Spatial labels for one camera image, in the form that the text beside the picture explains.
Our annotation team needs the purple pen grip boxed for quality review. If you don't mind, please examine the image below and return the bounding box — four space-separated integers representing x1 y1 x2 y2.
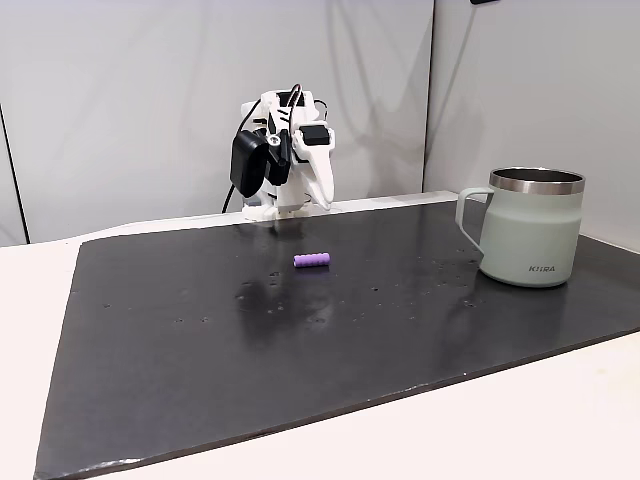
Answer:
292 252 332 270

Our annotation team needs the pale green steel-rimmed mug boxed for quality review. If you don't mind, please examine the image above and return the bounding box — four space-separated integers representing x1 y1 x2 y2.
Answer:
455 166 587 290

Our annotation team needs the black table mat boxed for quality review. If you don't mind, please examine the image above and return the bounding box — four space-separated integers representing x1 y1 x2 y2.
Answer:
33 199 640 480

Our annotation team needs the black camera box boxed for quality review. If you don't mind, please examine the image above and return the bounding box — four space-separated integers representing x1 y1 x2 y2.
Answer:
229 128 292 199

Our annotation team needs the black camera cable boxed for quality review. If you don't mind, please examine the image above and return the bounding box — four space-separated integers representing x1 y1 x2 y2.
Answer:
234 98 263 139

